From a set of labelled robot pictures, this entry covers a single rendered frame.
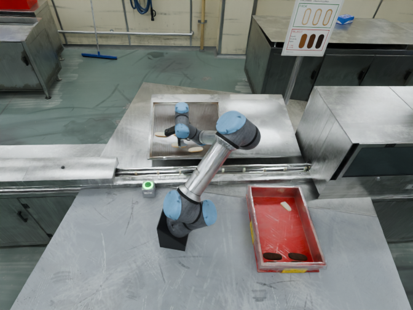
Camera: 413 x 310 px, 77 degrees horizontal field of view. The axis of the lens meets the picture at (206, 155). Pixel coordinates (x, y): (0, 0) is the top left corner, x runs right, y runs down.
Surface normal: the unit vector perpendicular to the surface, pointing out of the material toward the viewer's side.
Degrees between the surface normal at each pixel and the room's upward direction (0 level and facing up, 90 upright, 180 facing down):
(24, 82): 90
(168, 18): 90
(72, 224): 0
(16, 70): 89
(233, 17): 90
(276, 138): 10
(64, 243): 0
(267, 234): 0
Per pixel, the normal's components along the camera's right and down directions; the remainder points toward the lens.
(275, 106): 0.06, -0.55
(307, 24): 0.06, 0.73
